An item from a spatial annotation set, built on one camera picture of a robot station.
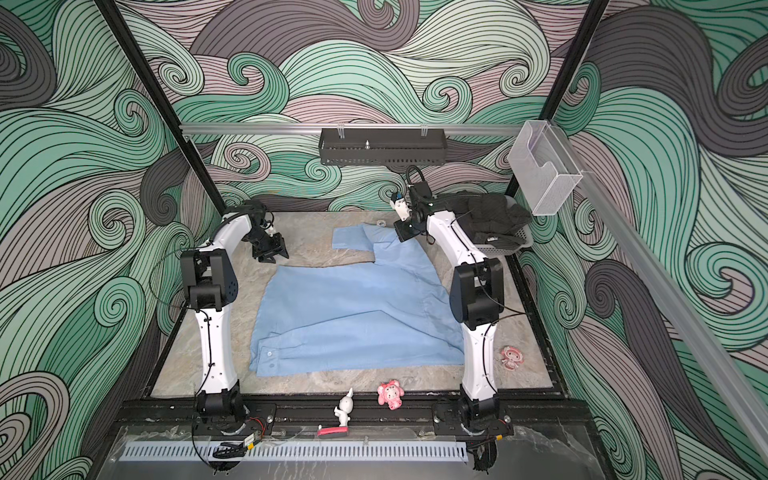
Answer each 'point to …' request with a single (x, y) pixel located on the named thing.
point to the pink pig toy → (390, 392)
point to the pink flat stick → (332, 430)
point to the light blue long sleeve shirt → (389, 313)
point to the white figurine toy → (346, 406)
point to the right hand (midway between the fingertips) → (403, 228)
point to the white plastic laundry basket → (525, 233)
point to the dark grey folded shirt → (486, 217)
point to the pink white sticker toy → (511, 357)
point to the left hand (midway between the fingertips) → (283, 254)
